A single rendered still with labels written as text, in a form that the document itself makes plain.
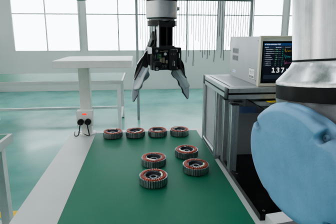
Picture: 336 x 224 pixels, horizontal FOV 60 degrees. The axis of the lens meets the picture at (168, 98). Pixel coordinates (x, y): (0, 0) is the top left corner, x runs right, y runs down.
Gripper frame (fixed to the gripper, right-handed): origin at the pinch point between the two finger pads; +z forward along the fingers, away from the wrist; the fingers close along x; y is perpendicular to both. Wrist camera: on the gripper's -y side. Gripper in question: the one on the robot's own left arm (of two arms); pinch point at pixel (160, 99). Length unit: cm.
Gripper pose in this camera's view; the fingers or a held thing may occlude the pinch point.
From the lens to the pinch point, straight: 76.5
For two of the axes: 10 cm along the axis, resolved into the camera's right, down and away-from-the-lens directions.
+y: 2.4, 2.0, -9.5
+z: 0.0, 9.8, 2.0
